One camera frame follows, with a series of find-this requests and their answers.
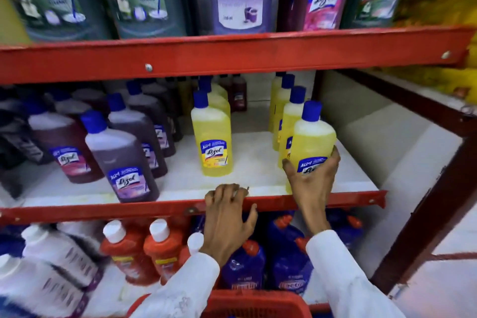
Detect person's right forearm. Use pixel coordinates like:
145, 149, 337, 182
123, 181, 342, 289
306, 230, 407, 318

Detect person's left hand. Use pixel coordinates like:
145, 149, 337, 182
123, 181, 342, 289
201, 184, 258, 267

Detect white bottle purple label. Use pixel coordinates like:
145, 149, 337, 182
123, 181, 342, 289
0, 254, 89, 318
20, 225, 100, 289

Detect yellow cleaner bottle blue cap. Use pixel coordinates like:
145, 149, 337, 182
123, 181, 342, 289
278, 86, 307, 169
286, 101, 337, 195
273, 74, 296, 151
269, 72, 285, 133
198, 76, 231, 118
191, 90, 233, 177

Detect red metal shelf rack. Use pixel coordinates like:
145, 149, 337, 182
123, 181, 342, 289
0, 25, 477, 296

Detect orange bottle white cap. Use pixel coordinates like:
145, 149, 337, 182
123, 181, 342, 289
143, 219, 188, 285
178, 232, 205, 266
100, 220, 160, 287

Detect person's right hand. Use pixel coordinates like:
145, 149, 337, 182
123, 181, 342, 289
282, 146, 341, 236

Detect dark plastic packets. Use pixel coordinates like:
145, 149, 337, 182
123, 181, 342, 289
0, 85, 53, 201

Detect person's left forearm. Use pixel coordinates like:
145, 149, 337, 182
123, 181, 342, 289
128, 252, 221, 318

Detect group of dark purple bottles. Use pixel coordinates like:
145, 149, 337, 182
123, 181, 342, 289
22, 77, 183, 203

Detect small dark brown bottle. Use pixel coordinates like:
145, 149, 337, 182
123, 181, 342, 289
231, 75, 249, 113

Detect blue bottle red cap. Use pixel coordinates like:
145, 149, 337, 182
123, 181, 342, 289
222, 240, 267, 291
266, 214, 305, 255
271, 238, 314, 296
327, 210, 364, 252

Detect red plastic basket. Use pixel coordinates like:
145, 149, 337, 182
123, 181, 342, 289
127, 289, 333, 318

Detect white shelf board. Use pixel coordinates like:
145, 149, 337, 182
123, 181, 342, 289
15, 102, 380, 207

